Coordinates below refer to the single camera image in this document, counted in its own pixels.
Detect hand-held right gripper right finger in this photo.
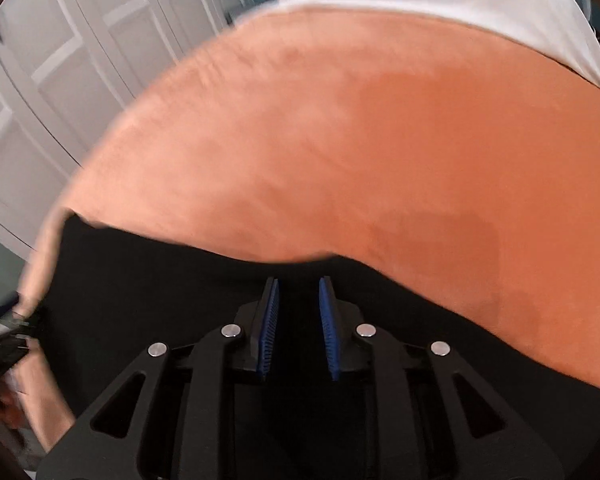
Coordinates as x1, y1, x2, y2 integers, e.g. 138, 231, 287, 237
319, 276, 563, 480

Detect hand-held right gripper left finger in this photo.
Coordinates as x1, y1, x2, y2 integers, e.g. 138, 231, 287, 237
40, 276, 281, 480

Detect black pants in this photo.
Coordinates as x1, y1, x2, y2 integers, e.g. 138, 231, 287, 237
17, 215, 600, 480

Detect person's left forearm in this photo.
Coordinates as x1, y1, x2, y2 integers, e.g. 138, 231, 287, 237
10, 352, 77, 453

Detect orange velvet blanket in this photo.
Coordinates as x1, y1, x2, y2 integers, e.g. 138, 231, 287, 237
17, 7, 600, 393

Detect white panelled wardrobe doors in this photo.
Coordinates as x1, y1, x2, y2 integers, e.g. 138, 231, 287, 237
0, 0, 261, 261

